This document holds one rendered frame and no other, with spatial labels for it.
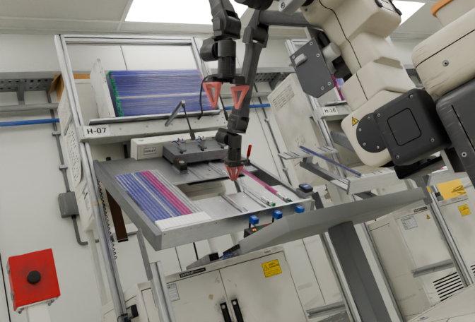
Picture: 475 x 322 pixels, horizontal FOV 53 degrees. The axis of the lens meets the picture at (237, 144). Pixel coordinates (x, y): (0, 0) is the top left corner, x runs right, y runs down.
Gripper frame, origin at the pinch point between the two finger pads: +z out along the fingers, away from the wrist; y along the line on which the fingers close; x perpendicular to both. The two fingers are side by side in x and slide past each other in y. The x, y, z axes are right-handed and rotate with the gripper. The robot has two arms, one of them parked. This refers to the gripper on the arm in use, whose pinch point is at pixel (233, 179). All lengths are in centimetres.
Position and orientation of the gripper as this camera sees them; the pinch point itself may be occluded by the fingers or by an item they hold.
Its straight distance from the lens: 206.4
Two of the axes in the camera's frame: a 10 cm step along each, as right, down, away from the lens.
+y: -8.4, 1.0, -5.4
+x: 5.5, 2.3, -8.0
